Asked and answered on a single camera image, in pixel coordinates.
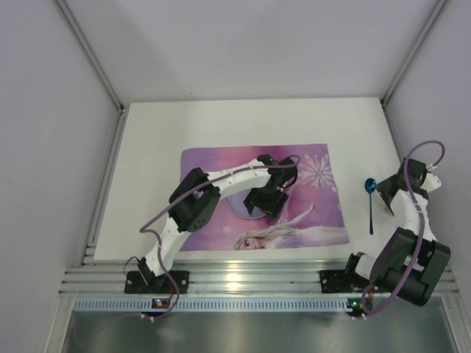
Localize lilac plastic plate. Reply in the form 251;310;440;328
224;190;266;220

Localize blue spoon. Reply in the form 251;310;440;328
364;178;377;235

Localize purple printed cloth placemat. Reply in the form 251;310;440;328
180;143;349;252

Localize beige paper cup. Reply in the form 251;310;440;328
383;204;394;216

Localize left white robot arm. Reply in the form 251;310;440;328
138;154;300;287

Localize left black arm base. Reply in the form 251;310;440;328
124;271;190;294

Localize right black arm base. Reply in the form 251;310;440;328
319;270;368;294

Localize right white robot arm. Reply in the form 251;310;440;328
345;159;451;306

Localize left aluminium frame post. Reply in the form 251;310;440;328
54;0;128;111

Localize aluminium frame post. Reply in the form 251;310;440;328
380;0;450;110
54;0;128;111

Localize right aluminium frame post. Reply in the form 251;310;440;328
380;0;450;110

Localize aluminium mounting rail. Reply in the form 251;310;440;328
57;259;459;297

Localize slotted grey cable duct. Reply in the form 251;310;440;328
74;297;362;313

